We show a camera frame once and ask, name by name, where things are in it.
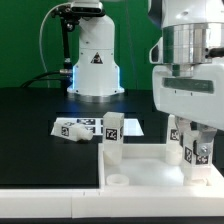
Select white square tabletop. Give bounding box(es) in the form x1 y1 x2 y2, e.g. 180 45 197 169
98 144 224 190

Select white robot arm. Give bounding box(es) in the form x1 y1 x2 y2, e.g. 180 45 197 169
68 0 224 156

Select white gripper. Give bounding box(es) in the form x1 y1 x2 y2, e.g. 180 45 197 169
152 64 224 156

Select black floor cables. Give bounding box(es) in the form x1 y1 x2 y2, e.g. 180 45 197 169
20 70 73 89

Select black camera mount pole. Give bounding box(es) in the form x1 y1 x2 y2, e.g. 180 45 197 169
51 3 80 77

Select grey rear camera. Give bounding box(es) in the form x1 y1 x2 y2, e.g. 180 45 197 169
71 0 105 17

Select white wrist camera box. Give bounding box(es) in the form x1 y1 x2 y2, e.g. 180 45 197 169
149 38 163 64

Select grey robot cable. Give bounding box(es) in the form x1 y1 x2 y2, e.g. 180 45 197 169
38 2 71 88

